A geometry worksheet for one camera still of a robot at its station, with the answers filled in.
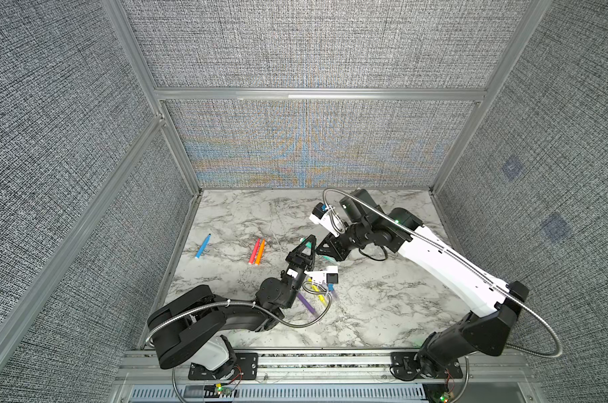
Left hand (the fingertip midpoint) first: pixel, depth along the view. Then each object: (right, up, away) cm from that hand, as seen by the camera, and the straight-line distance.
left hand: (306, 230), depth 70 cm
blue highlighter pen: (-41, -8, +30) cm, 51 cm away
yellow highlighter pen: (+2, -15, -4) cm, 16 cm away
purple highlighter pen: (+1, -26, +15) cm, 30 cm away
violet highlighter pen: (+6, -15, -5) cm, 17 cm away
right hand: (+3, -4, -1) cm, 5 cm away
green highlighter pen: (+1, -4, -1) cm, 4 cm away
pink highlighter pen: (-20, -10, +28) cm, 36 cm away
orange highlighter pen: (-17, -10, +28) cm, 35 cm away
